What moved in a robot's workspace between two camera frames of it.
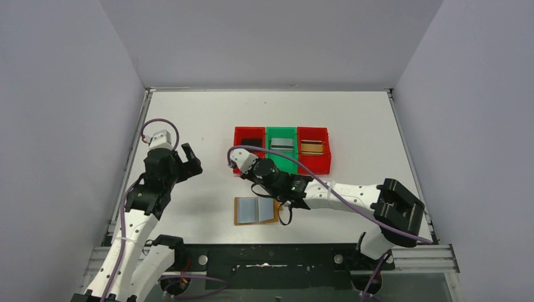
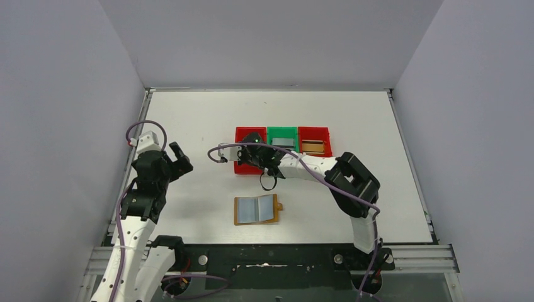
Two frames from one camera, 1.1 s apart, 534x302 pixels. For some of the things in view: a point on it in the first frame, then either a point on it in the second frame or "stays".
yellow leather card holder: x=249 y=210 stays
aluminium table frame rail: x=426 y=258 stays
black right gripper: x=249 y=170 → x=249 y=153
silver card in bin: x=282 y=143 stays
